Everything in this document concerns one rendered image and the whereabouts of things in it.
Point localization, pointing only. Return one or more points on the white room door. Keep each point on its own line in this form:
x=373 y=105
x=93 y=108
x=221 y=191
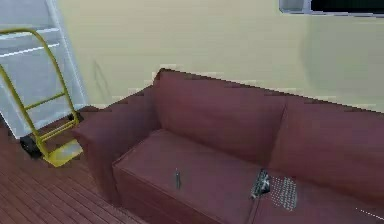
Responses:
x=30 y=73

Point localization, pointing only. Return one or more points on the black remote control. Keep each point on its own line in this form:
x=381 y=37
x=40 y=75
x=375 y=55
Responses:
x=260 y=184

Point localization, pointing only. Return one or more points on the yellow hand truck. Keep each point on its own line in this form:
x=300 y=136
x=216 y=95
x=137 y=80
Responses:
x=61 y=154

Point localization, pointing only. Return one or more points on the dark red sofa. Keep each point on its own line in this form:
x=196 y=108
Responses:
x=213 y=133

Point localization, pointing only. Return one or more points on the grey pen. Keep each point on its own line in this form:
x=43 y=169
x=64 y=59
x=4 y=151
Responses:
x=178 y=180

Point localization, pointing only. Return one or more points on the grey framed window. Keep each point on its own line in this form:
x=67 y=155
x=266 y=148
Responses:
x=346 y=6

